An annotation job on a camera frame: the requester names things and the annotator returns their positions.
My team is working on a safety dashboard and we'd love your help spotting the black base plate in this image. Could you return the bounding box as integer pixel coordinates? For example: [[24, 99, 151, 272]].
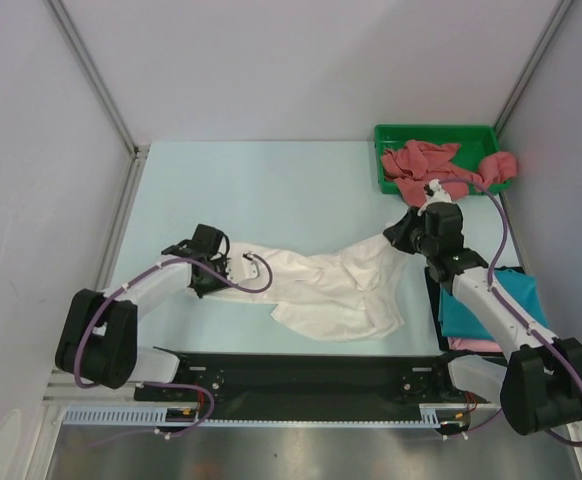
[[134, 353, 485, 422]]

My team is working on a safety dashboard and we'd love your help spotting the aluminium frame post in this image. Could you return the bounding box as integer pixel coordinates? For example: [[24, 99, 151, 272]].
[[493, 0, 578, 138], [43, 0, 140, 156]]

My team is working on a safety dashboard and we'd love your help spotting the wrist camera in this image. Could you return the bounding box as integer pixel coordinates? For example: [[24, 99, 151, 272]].
[[226, 252, 264, 284], [418, 179, 453, 216]]

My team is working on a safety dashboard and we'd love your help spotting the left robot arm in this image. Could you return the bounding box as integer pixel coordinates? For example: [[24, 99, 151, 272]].
[[55, 224, 230, 389]]

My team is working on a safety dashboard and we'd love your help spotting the white t-shirt with robot print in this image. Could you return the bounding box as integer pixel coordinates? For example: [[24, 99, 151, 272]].
[[211, 235, 408, 342]]

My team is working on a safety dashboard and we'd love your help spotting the teal folded t-shirt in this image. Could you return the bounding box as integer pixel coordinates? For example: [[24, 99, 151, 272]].
[[444, 267, 555, 346]]

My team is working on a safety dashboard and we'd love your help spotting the salmon red t-shirt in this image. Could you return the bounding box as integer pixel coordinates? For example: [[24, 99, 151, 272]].
[[380, 140, 518, 207]]

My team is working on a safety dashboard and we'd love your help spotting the pink folded t-shirt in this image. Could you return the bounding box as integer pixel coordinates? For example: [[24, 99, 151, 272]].
[[447, 337, 502, 353]]

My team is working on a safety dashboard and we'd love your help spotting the right aluminium frame post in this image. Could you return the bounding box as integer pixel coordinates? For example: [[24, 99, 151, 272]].
[[493, 0, 578, 138]]

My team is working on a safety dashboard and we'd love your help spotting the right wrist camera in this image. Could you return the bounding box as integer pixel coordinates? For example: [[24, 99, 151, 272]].
[[418, 179, 453, 216]]

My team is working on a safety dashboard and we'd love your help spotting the green plastic bin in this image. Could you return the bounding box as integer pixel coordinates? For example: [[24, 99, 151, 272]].
[[373, 123, 513, 197]]

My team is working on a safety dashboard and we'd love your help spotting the aluminium front rail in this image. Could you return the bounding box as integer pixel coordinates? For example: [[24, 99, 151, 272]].
[[42, 369, 136, 405]]

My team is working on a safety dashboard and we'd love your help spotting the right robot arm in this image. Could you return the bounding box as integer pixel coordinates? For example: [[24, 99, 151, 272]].
[[383, 202, 582, 435]]

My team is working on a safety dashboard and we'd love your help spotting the light blue cable duct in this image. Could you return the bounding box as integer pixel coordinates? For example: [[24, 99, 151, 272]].
[[63, 405, 169, 426]]

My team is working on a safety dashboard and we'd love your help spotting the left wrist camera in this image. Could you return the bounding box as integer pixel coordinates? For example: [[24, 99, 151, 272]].
[[226, 252, 264, 284]]

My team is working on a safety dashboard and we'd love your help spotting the left aluminium frame post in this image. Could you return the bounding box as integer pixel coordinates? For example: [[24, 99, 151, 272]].
[[43, 0, 140, 156]]

